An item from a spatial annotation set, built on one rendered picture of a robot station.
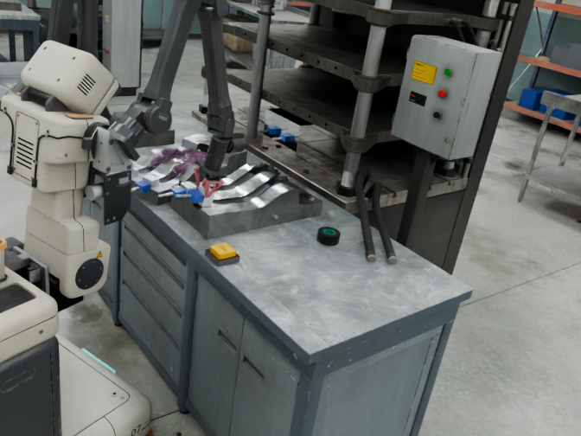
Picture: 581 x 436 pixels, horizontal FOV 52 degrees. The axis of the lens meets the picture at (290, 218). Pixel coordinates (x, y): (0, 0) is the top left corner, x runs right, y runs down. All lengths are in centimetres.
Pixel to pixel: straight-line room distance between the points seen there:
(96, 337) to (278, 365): 126
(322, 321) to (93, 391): 88
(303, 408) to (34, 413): 73
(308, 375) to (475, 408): 132
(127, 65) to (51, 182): 475
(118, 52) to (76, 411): 473
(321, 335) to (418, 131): 105
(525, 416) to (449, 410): 35
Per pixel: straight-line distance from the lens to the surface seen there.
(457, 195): 308
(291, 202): 213
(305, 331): 161
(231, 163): 244
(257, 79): 297
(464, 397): 288
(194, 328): 219
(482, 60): 225
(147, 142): 275
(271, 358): 181
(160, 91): 168
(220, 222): 198
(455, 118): 226
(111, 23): 630
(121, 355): 275
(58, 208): 182
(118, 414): 209
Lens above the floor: 174
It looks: 25 degrees down
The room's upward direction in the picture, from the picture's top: 9 degrees clockwise
